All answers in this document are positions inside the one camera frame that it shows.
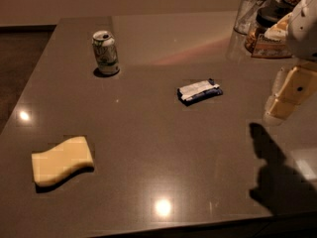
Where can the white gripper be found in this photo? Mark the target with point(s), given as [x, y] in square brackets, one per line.
[304, 34]

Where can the yellow sponge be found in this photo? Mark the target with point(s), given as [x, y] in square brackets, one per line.
[60, 162]

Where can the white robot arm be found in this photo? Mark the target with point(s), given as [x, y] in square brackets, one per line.
[301, 34]

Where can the green 7up can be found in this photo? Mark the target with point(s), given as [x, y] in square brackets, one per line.
[105, 52]

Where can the labelled snack box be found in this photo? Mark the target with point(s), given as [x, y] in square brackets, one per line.
[270, 49]

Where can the blue white snack packet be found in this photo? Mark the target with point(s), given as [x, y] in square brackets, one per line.
[198, 91]

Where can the black lidded snack jar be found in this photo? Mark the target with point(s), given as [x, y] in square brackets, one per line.
[266, 17]

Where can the clear glass cup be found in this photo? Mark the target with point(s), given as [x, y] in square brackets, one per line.
[247, 12]

